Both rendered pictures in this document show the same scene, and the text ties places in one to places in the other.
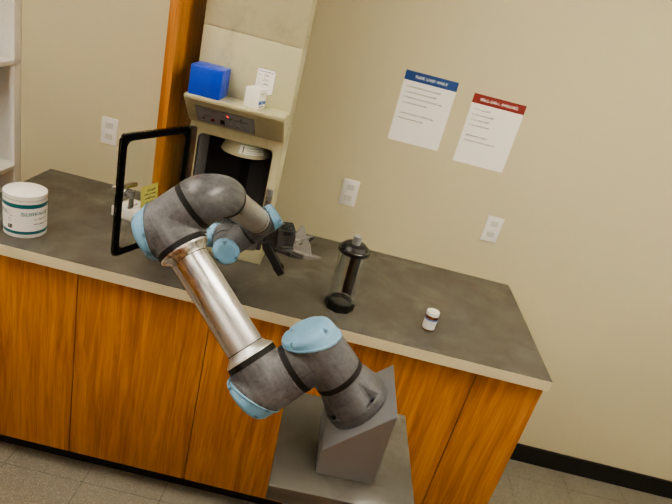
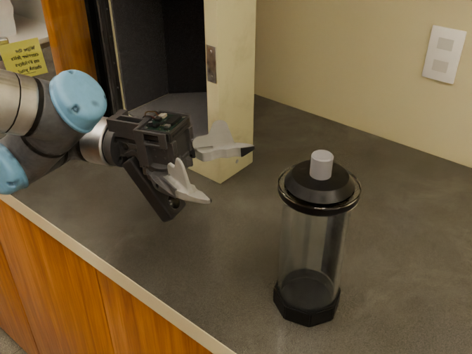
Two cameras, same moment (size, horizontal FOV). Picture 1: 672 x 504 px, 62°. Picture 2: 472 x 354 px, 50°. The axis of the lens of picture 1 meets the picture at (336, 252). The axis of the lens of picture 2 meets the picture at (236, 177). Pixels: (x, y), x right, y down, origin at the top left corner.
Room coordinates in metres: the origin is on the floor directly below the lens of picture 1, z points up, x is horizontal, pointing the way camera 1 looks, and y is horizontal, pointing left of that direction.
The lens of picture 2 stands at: (1.20, -0.33, 1.54)
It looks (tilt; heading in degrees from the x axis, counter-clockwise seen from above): 34 degrees down; 41
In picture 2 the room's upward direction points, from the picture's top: straight up
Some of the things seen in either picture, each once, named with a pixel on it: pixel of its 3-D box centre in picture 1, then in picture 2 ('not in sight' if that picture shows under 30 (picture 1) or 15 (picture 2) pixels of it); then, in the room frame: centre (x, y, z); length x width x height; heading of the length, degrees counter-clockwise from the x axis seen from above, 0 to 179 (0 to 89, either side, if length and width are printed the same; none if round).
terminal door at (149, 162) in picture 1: (151, 189); (26, 49); (1.66, 0.63, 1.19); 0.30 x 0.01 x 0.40; 160
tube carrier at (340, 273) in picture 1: (347, 276); (312, 244); (1.68, -0.06, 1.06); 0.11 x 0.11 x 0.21
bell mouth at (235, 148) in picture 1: (247, 144); not in sight; (1.92, 0.40, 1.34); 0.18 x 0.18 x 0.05
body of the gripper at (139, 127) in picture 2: (276, 238); (149, 145); (1.60, 0.19, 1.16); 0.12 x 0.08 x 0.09; 106
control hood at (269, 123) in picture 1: (236, 118); not in sight; (1.76, 0.42, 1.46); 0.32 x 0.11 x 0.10; 91
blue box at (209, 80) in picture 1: (209, 80); not in sight; (1.76, 0.52, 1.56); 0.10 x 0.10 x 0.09; 1
